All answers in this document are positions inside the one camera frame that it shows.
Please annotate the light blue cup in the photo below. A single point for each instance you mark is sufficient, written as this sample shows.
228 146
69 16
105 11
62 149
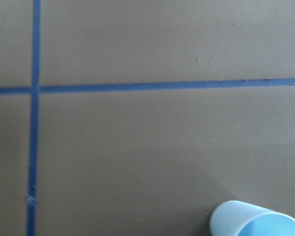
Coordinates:
236 218

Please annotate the blue tape strip lengthwise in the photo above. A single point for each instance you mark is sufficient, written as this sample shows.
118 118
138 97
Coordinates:
34 110

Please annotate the blue tape strip crosswise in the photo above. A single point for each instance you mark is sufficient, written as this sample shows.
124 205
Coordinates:
167 85

